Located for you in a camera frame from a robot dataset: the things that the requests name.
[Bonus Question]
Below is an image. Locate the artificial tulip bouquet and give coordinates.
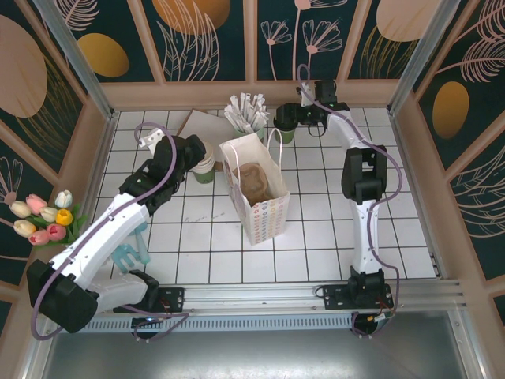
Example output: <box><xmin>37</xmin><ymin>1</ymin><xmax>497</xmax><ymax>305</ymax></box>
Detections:
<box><xmin>8</xmin><ymin>189</ymin><xmax>90</xmax><ymax>250</ymax></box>

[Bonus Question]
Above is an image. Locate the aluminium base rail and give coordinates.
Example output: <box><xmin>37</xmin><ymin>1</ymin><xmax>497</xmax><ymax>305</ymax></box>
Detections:
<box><xmin>39</xmin><ymin>278</ymin><xmax>470</xmax><ymax>317</ymax></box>

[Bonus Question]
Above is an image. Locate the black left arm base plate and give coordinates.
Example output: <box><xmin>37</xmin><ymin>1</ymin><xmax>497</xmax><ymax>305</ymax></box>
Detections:
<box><xmin>113</xmin><ymin>287</ymin><xmax>186</xmax><ymax>313</ymax></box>

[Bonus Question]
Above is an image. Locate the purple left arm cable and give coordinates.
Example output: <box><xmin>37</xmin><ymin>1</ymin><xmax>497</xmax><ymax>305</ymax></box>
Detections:
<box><xmin>31</xmin><ymin>122</ymin><xmax>190</xmax><ymax>343</ymax></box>

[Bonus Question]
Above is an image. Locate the teal plastic toy rake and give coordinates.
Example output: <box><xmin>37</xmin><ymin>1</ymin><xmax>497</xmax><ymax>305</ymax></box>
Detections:
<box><xmin>110</xmin><ymin>242</ymin><xmax>142</xmax><ymax>274</ymax></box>

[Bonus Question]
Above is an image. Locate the brown pulp cup carrier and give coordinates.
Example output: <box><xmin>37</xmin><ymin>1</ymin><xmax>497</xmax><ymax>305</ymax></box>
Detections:
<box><xmin>236</xmin><ymin>161</ymin><xmax>273</xmax><ymax>201</ymax></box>

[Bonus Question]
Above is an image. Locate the grey slotted cable duct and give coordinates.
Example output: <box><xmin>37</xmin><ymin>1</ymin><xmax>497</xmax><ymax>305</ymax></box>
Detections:
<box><xmin>54</xmin><ymin>315</ymin><xmax>356</xmax><ymax>333</ymax></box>

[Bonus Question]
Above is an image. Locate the aluminium frame post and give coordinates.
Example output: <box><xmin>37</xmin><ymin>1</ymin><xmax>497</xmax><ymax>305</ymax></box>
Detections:
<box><xmin>32</xmin><ymin>0</ymin><xmax>120</xmax><ymax>119</ymax></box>
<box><xmin>388</xmin><ymin>0</ymin><xmax>462</xmax><ymax>116</ymax></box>

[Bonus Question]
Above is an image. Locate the green cup holding straws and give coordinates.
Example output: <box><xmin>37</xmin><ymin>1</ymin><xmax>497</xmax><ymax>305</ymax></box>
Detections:
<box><xmin>232</xmin><ymin>125</ymin><xmax>266</xmax><ymax>146</ymax></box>

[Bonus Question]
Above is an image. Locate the green paper coffee cup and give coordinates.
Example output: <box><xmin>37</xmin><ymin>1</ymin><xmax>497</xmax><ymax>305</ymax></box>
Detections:
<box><xmin>275</xmin><ymin>126</ymin><xmax>297</xmax><ymax>145</ymax></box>

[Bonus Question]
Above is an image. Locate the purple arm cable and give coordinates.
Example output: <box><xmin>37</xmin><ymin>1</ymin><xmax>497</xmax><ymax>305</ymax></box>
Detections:
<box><xmin>31</xmin><ymin>122</ymin><xmax>190</xmax><ymax>343</ymax></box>
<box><xmin>296</xmin><ymin>64</ymin><xmax>403</xmax><ymax>340</ymax></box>

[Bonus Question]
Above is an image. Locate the white wrapped drinking straw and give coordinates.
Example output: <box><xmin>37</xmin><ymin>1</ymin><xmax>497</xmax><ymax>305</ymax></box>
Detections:
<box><xmin>228</xmin><ymin>96</ymin><xmax>256</xmax><ymax>129</ymax></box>
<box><xmin>223</xmin><ymin>104</ymin><xmax>249</xmax><ymax>129</ymax></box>
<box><xmin>252</xmin><ymin>93</ymin><xmax>270</xmax><ymax>133</ymax></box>
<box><xmin>238</xmin><ymin>92</ymin><xmax>260</xmax><ymax>129</ymax></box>

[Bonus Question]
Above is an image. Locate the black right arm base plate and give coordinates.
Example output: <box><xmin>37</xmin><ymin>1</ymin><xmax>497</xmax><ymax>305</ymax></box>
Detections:
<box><xmin>322</xmin><ymin>283</ymin><xmax>395</xmax><ymax>311</ymax></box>

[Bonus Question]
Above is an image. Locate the white printed paper carry bag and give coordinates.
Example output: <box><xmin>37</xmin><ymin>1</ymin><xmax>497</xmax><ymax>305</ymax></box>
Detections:
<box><xmin>219</xmin><ymin>126</ymin><xmax>291</xmax><ymax>246</ymax></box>

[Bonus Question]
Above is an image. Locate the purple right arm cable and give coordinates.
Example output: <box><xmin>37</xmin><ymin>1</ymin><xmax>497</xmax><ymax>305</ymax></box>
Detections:
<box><xmin>296</xmin><ymin>64</ymin><xmax>403</xmax><ymax>340</ymax></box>

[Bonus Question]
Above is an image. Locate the grey sheet metal panel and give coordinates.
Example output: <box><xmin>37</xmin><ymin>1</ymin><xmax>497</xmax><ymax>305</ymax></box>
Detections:
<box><xmin>31</xmin><ymin>311</ymin><xmax>488</xmax><ymax>379</ymax></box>

